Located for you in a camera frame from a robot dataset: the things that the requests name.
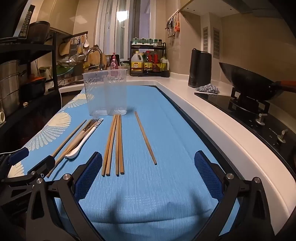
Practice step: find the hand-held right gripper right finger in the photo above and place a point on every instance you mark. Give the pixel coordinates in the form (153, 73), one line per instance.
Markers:
(208, 176)

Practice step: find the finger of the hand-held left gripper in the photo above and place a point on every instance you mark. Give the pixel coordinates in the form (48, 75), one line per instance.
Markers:
(46, 163)
(19, 155)

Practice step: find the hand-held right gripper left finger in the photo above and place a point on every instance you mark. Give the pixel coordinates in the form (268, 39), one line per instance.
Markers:
(89, 176)

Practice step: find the clear plastic utensil container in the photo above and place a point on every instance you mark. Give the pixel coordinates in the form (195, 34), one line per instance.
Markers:
(104, 92)

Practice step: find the metal fork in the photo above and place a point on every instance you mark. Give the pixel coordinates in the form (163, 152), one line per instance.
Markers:
(94, 121)

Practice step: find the blue shell-print cloth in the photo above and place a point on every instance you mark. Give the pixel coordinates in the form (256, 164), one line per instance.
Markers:
(150, 197)

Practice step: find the black pot orange lid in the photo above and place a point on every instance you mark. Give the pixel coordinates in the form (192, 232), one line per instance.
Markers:
(34, 89)

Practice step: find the steel stock pot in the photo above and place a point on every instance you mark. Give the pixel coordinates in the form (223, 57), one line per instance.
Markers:
(9, 88)

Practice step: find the black gas hob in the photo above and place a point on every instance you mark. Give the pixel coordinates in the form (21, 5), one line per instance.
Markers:
(219, 102)

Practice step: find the blue white rag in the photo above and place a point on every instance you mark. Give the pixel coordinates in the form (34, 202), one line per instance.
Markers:
(208, 89)

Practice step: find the green basin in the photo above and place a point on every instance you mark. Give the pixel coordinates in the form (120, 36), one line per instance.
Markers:
(64, 70)

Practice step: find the black wok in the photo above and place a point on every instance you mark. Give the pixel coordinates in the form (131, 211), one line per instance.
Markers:
(245, 81)

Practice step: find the steel bowl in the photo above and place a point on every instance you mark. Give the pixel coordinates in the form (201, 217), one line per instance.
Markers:
(69, 63)

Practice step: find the black electric kettle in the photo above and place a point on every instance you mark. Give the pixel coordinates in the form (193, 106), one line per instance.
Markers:
(200, 69)

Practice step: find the black kitchen shelf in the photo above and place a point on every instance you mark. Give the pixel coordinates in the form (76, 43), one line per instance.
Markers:
(23, 47)

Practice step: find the round wooden cutting board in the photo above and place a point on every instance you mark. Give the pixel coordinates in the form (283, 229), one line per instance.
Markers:
(92, 58)

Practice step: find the pale hanging cutting board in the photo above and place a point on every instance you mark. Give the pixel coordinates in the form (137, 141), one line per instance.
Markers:
(64, 48)

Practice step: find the pink dish soap bottle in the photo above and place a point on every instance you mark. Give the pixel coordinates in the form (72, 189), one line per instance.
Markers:
(114, 62)

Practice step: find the metal grater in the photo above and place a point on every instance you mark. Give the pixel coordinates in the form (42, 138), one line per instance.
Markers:
(73, 47)

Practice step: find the yellow-green oil bottle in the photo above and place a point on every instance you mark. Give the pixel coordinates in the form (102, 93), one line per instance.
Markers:
(164, 64)

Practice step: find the yellow cooking oil bottle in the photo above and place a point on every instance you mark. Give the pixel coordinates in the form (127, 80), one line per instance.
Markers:
(137, 66)

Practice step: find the dark mixing bowl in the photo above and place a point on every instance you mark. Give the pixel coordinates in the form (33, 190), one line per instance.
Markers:
(39, 32)

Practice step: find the steel sink faucet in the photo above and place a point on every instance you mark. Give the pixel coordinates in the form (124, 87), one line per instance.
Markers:
(94, 48)

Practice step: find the red sauce bottle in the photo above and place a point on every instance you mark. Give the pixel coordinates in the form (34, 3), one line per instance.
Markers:
(155, 62)

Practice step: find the dark soy sauce bottle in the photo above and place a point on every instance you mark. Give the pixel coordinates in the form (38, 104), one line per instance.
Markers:
(148, 64)

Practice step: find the white hanging ladle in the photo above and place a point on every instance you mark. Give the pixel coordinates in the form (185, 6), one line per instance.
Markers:
(86, 42)

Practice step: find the microwave oven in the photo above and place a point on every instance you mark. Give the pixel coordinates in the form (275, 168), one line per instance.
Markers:
(25, 23)

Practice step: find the black condiment rack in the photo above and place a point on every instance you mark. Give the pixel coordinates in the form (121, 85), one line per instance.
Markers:
(148, 47)

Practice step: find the row of spice jars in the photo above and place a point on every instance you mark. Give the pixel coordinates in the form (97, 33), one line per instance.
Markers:
(145, 41)

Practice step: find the window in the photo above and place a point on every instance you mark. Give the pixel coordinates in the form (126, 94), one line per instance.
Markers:
(120, 27)

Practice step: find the orange hanging utensil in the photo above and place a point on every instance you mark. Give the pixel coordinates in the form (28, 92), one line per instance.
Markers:
(177, 26)

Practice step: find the hanging kitchen scissors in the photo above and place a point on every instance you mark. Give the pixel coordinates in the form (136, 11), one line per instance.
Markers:
(170, 27)

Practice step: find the range hood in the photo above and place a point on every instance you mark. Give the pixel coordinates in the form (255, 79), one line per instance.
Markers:
(231, 7)

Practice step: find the black hook rail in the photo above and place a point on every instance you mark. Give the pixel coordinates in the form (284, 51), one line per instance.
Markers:
(74, 36)

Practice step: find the wide wall vent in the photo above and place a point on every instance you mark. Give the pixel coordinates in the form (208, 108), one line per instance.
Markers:
(216, 42)

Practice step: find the narrow wall vent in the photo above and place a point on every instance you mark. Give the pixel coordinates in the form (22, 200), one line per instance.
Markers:
(205, 39)

